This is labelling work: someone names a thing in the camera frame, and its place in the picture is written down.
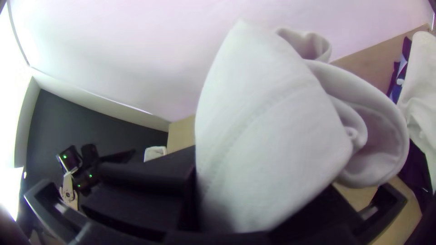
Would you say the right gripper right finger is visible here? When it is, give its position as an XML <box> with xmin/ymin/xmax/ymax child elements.
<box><xmin>269</xmin><ymin>185</ymin><xmax>364</xmax><ymax>239</ymax></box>

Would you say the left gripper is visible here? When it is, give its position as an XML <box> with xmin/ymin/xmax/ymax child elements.
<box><xmin>81</xmin><ymin>143</ymin><xmax>137</xmax><ymax>168</ymax></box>

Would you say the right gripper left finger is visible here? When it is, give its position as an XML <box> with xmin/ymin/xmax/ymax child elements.
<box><xmin>81</xmin><ymin>146</ymin><xmax>199</xmax><ymax>243</ymax></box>

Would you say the white t-shirt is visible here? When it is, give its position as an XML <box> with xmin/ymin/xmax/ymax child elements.
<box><xmin>194</xmin><ymin>19</ymin><xmax>411</xmax><ymax>234</ymax></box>

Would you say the white laundry basket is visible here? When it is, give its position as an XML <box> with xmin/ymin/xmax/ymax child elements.
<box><xmin>143</xmin><ymin>146</ymin><xmax>168</xmax><ymax>162</ymax></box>

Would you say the pile of folded clothes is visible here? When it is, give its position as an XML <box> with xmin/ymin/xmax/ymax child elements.
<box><xmin>396</xmin><ymin>31</ymin><xmax>436</xmax><ymax>192</ymax></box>

